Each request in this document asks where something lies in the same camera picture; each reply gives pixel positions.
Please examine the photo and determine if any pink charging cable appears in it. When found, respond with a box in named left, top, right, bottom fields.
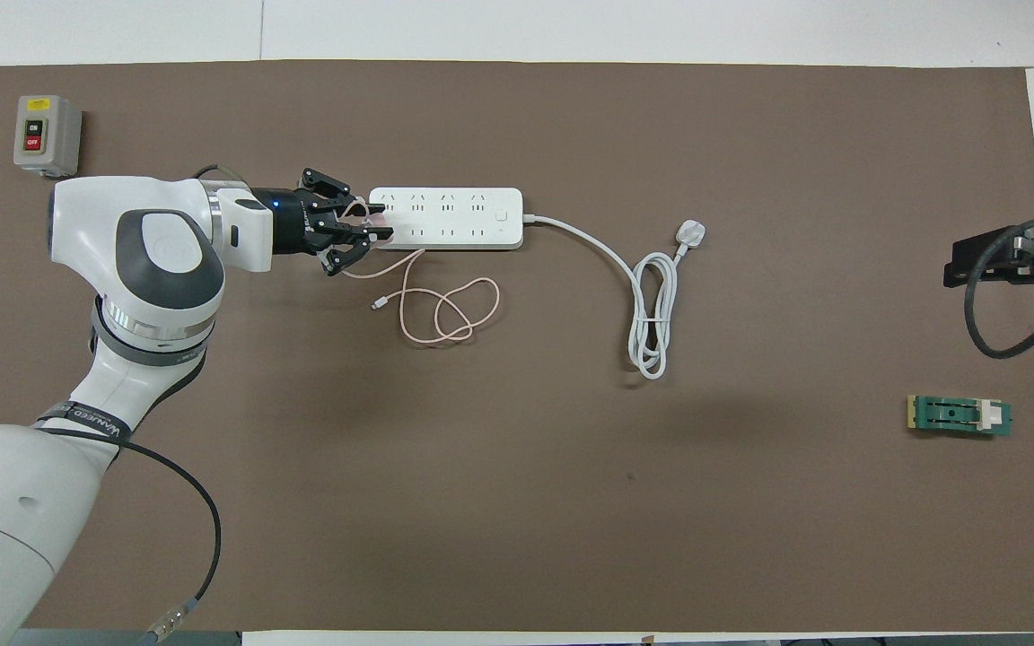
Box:
left=342, top=247, right=502, bottom=346

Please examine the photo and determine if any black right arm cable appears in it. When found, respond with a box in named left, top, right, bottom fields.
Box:
left=966, top=215, right=1034, bottom=360

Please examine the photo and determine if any white power strip cord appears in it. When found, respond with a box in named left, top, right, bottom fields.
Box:
left=521, top=214, right=708, bottom=380

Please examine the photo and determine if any green knife switch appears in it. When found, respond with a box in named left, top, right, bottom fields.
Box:
left=907, top=395, right=1013, bottom=441

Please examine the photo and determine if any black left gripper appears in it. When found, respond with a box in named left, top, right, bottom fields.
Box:
left=252, top=167, right=395, bottom=276

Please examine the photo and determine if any grey on-off switch box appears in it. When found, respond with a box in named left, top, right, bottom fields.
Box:
left=13, top=94, right=83, bottom=178

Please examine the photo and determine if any brown paper mat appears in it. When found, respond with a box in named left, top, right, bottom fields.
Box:
left=0, top=60, right=1034, bottom=633

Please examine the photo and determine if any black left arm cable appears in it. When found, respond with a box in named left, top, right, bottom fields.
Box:
left=37, top=164, right=240, bottom=642

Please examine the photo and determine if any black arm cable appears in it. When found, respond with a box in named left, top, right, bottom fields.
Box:
left=37, top=164, right=240, bottom=642
left=966, top=215, right=1034, bottom=360

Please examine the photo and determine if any white power strip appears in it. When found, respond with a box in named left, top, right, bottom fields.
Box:
left=368, top=187, right=525, bottom=252

